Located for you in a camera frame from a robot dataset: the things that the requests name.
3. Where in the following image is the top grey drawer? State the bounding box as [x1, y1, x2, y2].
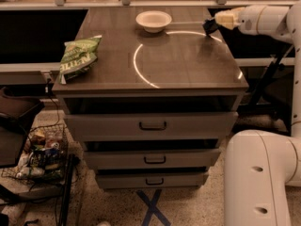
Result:
[65, 112, 238, 142]

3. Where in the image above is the green jalapeno chip bag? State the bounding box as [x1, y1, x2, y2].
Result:
[59, 35, 102, 85]

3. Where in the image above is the bottom grey drawer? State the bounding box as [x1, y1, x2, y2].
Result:
[96, 172, 209, 189]

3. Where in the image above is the grey drawer cabinet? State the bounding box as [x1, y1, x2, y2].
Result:
[53, 7, 248, 176]

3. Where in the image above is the dark brown bin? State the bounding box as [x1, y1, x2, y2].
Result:
[0, 88, 44, 168]

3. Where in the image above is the wire basket with snacks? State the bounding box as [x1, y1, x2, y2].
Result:
[1, 123, 68, 184]

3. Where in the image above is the black cable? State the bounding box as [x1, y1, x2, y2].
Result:
[44, 78, 62, 127]

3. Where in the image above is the white paper bowl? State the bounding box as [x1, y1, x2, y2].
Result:
[135, 10, 172, 33]

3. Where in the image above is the blue tape cross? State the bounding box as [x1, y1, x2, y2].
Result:
[136, 189, 171, 226]

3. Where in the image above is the dark blue rxbar wrapper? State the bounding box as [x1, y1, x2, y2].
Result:
[202, 18, 219, 36]

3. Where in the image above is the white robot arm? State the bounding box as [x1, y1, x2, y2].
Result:
[214, 1, 301, 226]

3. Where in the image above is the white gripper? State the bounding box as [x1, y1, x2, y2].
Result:
[214, 5, 265, 35]

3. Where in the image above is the middle grey drawer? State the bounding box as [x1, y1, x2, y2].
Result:
[84, 149, 220, 170]

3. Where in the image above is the grey drawer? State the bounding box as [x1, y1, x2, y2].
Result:
[84, 149, 220, 170]
[65, 112, 238, 142]
[96, 172, 209, 189]

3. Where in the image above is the black office chair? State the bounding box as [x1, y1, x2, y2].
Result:
[247, 45, 293, 133]

